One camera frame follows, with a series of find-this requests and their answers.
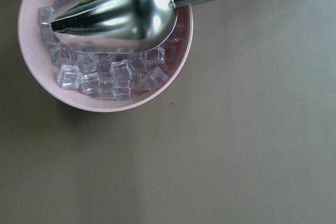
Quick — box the pink bowl with ice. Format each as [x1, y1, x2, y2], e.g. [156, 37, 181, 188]
[18, 0, 193, 112]

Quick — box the metal ice scoop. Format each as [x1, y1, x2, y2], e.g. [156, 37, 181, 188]
[50, 0, 213, 54]

